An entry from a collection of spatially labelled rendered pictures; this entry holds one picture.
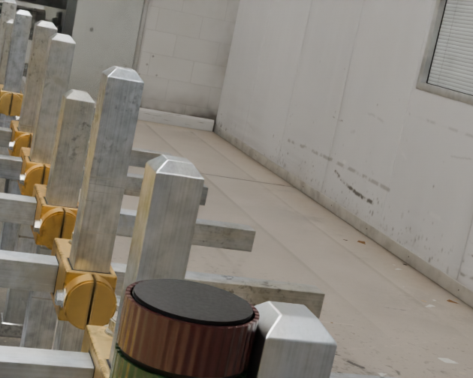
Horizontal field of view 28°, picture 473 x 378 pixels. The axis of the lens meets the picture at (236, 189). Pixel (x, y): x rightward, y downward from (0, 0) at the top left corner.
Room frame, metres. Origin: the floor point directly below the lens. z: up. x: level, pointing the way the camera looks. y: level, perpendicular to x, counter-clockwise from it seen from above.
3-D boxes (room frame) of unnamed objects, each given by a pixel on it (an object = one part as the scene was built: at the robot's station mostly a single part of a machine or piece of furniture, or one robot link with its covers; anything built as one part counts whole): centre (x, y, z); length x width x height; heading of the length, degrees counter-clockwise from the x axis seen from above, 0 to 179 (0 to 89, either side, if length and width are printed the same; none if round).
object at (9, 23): (2.30, 0.61, 0.87); 0.04 x 0.04 x 0.48; 19
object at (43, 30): (1.60, 0.37, 0.92); 0.04 x 0.04 x 0.48; 19
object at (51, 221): (1.14, 0.21, 0.95); 0.14 x 0.06 x 0.05; 19
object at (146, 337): (0.40, 0.01, 1.10); 0.06 x 0.06 x 0.02
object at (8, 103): (2.09, 0.54, 0.95); 0.14 x 0.06 x 0.05; 19
